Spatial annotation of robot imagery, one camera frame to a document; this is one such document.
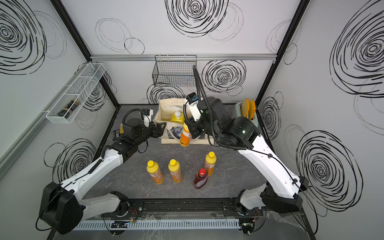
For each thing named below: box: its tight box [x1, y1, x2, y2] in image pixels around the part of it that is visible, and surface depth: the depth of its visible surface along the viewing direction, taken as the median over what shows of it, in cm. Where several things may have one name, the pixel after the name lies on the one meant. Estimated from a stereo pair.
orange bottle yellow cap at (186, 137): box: [179, 122, 193, 148], surface depth 65 cm
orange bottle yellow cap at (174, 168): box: [168, 158, 183, 183], surface depth 69 cm
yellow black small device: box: [112, 123, 124, 141], surface depth 103 cm
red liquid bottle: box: [193, 168, 208, 189], surface depth 72 cm
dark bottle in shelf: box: [57, 99, 81, 119], surface depth 69 cm
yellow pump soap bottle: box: [170, 106, 184, 124], surface depth 86 cm
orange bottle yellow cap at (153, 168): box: [146, 160, 164, 185], surface depth 69 cm
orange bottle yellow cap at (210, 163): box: [204, 151, 217, 177], surface depth 72 cm
